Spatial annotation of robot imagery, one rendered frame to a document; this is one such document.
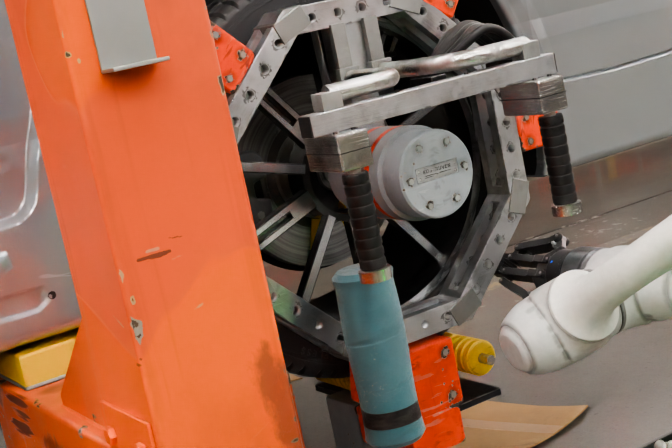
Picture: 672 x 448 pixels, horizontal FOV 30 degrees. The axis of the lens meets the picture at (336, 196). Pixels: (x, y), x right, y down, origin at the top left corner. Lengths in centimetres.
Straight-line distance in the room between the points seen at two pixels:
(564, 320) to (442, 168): 28
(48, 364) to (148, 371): 53
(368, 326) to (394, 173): 22
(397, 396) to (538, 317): 25
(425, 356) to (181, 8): 86
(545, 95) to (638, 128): 58
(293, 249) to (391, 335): 34
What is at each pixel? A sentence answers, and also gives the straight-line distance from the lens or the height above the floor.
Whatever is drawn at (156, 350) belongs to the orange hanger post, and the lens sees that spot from 129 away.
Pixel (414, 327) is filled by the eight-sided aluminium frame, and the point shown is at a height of 60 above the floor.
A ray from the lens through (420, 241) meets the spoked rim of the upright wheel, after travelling 208.
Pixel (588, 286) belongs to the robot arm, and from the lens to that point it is 166.
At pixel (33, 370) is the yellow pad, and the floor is 71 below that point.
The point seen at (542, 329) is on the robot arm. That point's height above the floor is 64.
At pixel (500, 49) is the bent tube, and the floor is 100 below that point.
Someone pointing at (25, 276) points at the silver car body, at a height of 84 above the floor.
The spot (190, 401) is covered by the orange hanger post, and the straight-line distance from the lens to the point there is 132.
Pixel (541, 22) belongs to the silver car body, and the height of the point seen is 101.
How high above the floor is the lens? 112
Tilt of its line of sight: 9 degrees down
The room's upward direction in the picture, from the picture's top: 12 degrees counter-clockwise
